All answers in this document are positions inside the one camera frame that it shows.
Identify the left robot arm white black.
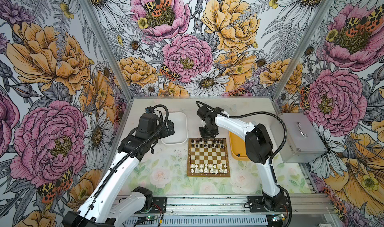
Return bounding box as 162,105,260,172
62,104,175,227

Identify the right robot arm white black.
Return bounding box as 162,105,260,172
196,101,289,212

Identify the wooden chess board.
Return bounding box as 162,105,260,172
187,138,231,178

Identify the green circuit board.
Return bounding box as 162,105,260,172
145,215,161,221

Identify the white plastic bin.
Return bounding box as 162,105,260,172
161,112,188,146

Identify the yellow plastic bin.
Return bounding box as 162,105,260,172
229,132,250,161

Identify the silver metal case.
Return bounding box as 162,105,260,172
280,113,327,163

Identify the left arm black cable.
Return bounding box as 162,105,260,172
74,104,170,227

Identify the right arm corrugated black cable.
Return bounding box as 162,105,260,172
195,100,292,227

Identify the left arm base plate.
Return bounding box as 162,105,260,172
135,197,168,214

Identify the aluminium frame rail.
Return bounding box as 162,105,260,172
78,193,334,216

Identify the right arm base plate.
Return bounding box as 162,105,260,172
244,196,291,213

